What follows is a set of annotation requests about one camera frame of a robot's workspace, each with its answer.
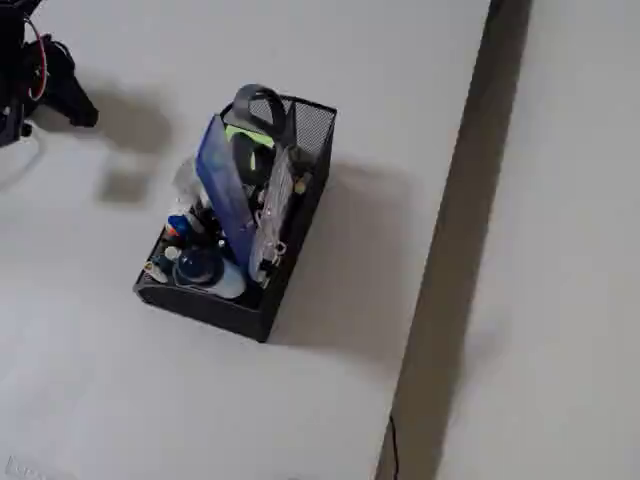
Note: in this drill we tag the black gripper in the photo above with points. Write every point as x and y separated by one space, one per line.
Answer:
64 89

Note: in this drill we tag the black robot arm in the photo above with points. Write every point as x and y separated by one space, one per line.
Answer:
10 12

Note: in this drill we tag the clear plastic packet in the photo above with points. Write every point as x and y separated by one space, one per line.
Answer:
280 190

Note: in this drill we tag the black mesh desk organizer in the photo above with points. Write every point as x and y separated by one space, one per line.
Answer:
215 310

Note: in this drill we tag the clear tape roll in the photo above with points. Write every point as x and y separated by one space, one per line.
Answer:
189 182

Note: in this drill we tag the green sticky note pad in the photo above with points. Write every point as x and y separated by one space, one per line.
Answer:
237 132

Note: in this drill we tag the small blue plastic item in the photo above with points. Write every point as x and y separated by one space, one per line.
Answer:
180 223

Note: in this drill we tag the white marker pen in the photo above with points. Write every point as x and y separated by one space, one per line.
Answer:
156 272

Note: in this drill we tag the small beige cap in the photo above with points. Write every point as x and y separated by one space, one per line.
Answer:
300 186

